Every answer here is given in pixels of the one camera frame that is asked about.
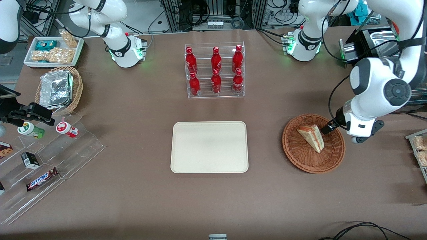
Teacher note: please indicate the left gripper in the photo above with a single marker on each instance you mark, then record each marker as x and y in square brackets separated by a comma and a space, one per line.
[338, 121]

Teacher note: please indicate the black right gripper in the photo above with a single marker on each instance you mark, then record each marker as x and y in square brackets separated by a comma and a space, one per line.
[9, 110]

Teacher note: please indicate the triangle sandwich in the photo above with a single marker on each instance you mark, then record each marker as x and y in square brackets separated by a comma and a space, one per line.
[312, 138]

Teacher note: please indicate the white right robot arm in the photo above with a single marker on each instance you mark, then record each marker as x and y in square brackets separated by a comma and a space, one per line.
[116, 50]

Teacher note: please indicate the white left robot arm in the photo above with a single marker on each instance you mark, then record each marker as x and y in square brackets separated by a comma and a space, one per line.
[373, 76]

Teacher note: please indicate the brown round wicker basket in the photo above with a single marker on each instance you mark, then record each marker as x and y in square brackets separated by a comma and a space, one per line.
[300, 156]

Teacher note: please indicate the light oval wicker basket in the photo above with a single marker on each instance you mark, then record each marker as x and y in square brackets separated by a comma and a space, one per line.
[77, 90]

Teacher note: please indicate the white rectangular snack tray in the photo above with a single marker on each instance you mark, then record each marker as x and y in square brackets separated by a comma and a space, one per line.
[30, 60]

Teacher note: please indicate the tray with pastries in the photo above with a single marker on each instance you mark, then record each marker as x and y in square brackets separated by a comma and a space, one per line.
[415, 133]

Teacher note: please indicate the beige plastic tray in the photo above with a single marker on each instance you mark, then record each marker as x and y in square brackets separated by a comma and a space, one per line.
[208, 146]

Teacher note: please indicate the white green small bottle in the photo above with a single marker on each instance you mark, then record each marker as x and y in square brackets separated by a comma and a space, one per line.
[31, 130]

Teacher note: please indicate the silver foil container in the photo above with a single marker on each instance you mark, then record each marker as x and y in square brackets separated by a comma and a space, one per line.
[55, 90]

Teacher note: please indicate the white red small bottle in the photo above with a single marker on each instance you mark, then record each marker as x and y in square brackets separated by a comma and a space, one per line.
[66, 129]

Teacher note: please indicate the small black box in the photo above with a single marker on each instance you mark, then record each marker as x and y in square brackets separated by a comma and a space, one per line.
[30, 160]

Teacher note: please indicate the brown cookie box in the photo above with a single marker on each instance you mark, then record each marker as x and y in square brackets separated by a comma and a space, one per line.
[5, 150]

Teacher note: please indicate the clear acrylic stepped stand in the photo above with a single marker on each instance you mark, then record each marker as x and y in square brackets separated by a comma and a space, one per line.
[80, 150]

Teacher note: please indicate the peanut snack bag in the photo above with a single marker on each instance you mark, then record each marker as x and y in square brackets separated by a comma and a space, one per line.
[69, 38]
[56, 55]

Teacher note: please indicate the Snickers chocolate bar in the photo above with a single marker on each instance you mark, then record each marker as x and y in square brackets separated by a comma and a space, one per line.
[41, 180]

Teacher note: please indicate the teal snack packet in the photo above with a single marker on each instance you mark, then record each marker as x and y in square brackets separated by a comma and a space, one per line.
[46, 45]

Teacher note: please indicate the dark small packet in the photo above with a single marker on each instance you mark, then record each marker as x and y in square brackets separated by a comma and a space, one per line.
[2, 188]

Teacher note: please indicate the clear bagged snack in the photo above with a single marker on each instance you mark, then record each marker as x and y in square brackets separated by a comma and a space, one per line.
[422, 159]
[421, 143]

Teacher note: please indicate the black food warmer appliance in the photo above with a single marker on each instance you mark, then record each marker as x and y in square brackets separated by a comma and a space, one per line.
[370, 43]

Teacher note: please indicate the red cola bottle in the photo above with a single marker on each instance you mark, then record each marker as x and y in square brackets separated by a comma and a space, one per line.
[216, 61]
[194, 86]
[237, 83]
[190, 61]
[237, 60]
[216, 83]

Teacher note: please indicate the teal box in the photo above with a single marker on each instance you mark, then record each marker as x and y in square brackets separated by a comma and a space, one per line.
[358, 13]

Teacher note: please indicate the red packaged food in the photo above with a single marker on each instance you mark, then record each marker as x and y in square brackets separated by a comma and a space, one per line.
[394, 26]

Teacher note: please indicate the clear acrylic bottle rack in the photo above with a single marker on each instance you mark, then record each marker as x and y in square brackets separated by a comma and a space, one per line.
[205, 96]

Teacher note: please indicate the white power strip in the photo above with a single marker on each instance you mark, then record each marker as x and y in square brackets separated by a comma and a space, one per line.
[215, 24]

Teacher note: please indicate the grey small device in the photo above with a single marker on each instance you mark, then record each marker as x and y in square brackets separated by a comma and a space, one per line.
[217, 237]

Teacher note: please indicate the metal equipment rack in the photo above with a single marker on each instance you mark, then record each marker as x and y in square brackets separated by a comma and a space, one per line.
[213, 10]

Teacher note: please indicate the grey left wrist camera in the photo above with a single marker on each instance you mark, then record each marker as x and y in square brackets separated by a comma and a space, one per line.
[377, 127]

